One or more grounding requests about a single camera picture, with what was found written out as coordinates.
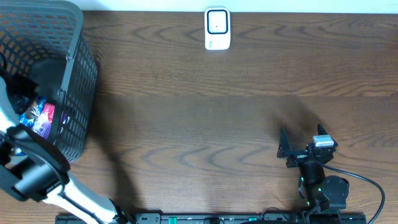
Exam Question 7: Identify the red purple Carefree pack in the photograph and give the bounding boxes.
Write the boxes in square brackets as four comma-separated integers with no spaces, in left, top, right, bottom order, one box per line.
[32,103,55,139]

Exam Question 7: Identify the blue Oreo cookie pack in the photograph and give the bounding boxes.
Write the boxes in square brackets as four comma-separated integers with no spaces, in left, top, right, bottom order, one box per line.
[19,96,47,128]

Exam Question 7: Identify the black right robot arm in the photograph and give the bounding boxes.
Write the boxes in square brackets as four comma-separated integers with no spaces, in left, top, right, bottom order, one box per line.
[277,124,349,212]

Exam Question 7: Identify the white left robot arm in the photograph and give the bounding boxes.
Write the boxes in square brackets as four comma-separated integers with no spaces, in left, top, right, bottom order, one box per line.
[1,80,136,223]

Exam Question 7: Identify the white barcode scanner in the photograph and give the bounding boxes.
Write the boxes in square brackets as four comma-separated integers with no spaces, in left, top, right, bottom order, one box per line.
[204,7,231,50]

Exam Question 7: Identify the grey plastic mesh basket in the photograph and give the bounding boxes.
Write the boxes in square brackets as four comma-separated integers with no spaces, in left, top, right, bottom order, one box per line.
[1,1,98,162]

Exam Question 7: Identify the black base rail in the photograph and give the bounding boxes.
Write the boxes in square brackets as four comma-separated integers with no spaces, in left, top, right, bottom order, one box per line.
[55,212,368,224]

